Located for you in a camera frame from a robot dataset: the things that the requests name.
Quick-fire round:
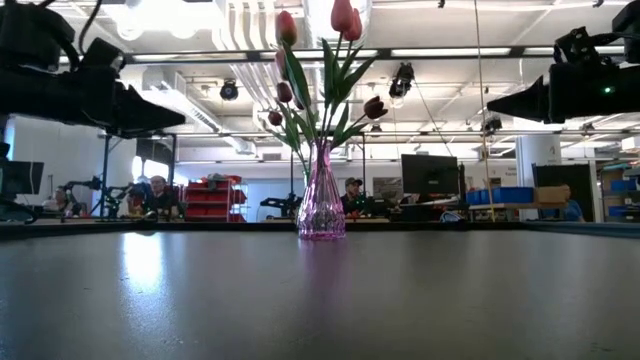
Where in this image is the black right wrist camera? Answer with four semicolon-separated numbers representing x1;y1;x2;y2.
552;27;601;66

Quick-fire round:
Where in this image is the pink glass vase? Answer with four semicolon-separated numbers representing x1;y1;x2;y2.
295;142;347;241

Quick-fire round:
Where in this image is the black computer monitor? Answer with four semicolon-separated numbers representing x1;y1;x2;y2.
0;159;45;197
400;153;460;197

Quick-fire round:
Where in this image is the row of blue bins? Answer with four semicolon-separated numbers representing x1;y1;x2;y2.
466;186;535;206

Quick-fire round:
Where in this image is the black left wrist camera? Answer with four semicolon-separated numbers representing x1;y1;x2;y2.
79;37;126;71

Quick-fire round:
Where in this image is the black table mat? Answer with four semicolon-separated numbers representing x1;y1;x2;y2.
0;227;640;360

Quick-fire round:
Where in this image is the black metal rig frame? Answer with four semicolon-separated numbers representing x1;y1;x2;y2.
98;130;177;221

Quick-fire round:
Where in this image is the shelf with blue bins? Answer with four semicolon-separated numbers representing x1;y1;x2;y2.
597;159;640;224

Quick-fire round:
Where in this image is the black overhead frame bar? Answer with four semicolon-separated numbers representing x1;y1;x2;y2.
122;45;626;64

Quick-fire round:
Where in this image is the brown cardboard box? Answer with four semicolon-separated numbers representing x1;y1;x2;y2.
534;186;568;204

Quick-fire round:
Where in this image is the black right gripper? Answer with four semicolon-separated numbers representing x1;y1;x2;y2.
486;62;617;125

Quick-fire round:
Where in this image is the silver ventilation duct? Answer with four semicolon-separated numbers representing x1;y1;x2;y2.
302;0;374;126

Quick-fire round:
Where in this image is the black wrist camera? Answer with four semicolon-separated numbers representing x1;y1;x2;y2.
552;27;601;66
79;37;126;71

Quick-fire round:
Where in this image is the red storage bin shelf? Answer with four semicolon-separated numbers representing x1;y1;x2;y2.
185;174;249;223

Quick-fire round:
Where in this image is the black upright panel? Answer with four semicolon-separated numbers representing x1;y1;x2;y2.
531;163;595;221

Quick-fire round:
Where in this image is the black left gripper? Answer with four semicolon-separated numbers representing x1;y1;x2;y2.
53;65;187;139

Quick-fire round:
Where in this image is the person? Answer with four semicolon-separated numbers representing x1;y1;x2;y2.
559;184;586;223
339;176;369;219
144;174;176;219
52;185;76;214

